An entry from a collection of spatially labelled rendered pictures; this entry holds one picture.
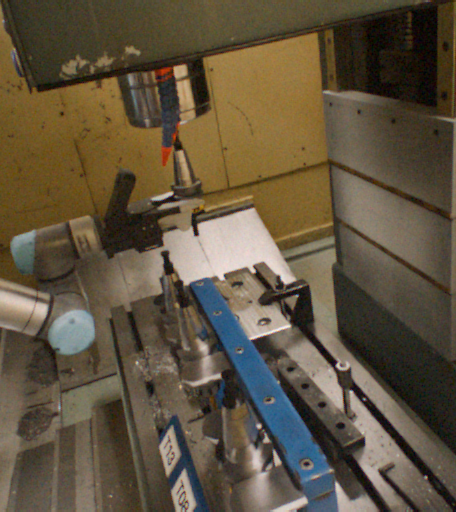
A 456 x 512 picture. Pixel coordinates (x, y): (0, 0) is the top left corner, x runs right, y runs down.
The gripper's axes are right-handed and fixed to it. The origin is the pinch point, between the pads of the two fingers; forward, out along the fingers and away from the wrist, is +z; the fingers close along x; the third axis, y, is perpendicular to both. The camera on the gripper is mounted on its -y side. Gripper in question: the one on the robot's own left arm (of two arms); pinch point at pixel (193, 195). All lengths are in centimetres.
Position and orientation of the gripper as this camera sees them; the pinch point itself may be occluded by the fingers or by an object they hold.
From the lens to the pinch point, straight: 105.1
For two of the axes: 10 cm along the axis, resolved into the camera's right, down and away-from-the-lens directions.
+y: 1.8, 8.8, 4.3
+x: 3.1, 3.7, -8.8
